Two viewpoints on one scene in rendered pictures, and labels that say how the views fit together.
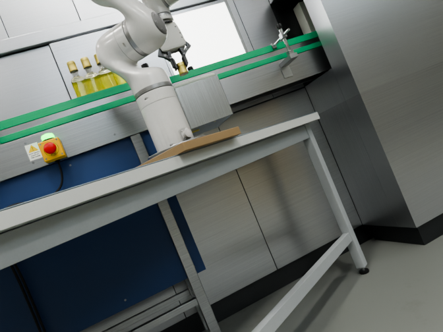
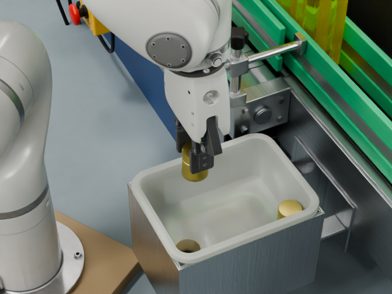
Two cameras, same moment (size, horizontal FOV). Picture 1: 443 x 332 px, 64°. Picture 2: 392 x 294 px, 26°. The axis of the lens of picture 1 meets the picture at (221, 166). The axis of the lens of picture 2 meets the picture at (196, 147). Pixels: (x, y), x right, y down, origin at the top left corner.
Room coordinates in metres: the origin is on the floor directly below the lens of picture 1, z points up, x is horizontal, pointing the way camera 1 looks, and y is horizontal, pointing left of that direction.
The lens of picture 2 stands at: (1.22, -0.77, 1.87)
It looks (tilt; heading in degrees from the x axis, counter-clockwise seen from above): 45 degrees down; 81
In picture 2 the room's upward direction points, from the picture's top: straight up
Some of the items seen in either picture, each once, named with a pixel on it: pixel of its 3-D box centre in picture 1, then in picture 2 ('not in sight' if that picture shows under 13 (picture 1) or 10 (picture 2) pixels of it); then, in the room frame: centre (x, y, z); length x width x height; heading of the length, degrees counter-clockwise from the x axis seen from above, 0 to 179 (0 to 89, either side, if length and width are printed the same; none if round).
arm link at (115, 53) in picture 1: (132, 62); (2, 112); (1.10, 0.13, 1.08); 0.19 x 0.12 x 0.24; 68
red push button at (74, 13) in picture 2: (50, 148); (79, 13); (1.22, 0.52, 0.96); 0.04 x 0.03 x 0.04; 107
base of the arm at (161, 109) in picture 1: (166, 122); (17, 228); (1.09, 0.10, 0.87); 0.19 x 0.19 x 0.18
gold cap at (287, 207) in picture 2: not in sight; (289, 218); (1.48, -0.02, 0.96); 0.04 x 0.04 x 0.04
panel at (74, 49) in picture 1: (157, 53); not in sight; (1.74, 0.08, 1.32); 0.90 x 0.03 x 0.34; 107
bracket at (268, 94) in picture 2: not in sight; (258, 109); (1.47, 0.14, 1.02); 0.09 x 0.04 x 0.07; 17
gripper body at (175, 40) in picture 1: (169, 37); (194, 84); (1.35, 0.00, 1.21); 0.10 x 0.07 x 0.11; 105
